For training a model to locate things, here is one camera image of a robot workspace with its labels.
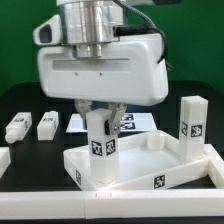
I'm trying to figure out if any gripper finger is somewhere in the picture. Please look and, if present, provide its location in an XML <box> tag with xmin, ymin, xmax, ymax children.
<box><xmin>74</xmin><ymin>99</ymin><xmax>92</xmax><ymax>129</ymax></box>
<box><xmin>105</xmin><ymin>103</ymin><xmax>127</xmax><ymax>135</ymax></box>

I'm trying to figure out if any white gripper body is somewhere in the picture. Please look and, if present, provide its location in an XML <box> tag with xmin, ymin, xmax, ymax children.
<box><xmin>38</xmin><ymin>34</ymin><xmax>168</xmax><ymax>106</ymax></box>

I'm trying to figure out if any white desk top tray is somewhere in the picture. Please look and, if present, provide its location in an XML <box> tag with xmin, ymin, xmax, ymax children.
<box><xmin>63</xmin><ymin>131</ymin><xmax>209</xmax><ymax>191</ymax></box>

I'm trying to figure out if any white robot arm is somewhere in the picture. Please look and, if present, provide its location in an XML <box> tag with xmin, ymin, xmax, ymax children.
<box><xmin>33</xmin><ymin>0</ymin><xmax>182</xmax><ymax>135</ymax></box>

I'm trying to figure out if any white marker sheet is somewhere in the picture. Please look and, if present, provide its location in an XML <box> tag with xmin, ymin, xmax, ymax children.
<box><xmin>66</xmin><ymin>113</ymin><xmax>157</xmax><ymax>133</ymax></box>

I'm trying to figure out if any white left fence block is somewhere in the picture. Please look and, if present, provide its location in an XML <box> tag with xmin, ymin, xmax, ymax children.
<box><xmin>0</xmin><ymin>147</ymin><xmax>11</xmax><ymax>178</ymax></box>

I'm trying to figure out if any white fence block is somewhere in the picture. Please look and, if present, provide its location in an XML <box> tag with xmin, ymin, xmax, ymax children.
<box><xmin>204</xmin><ymin>144</ymin><xmax>224</xmax><ymax>189</ymax></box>
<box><xmin>0</xmin><ymin>147</ymin><xmax>11</xmax><ymax>178</ymax></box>

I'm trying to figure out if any white front fence bar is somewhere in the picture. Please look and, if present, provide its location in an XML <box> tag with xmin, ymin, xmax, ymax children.
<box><xmin>0</xmin><ymin>189</ymin><xmax>224</xmax><ymax>220</ymax></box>

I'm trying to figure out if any white right fence block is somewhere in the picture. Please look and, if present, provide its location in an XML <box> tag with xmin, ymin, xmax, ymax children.
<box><xmin>204</xmin><ymin>144</ymin><xmax>224</xmax><ymax>189</ymax></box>

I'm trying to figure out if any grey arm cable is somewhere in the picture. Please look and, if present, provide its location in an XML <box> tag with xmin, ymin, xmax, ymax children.
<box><xmin>113</xmin><ymin>0</ymin><xmax>173</xmax><ymax>71</ymax></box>

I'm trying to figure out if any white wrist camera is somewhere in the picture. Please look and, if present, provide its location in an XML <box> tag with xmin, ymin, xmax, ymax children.
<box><xmin>33</xmin><ymin>14</ymin><xmax>62</xmax><ymax>46</ymax></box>

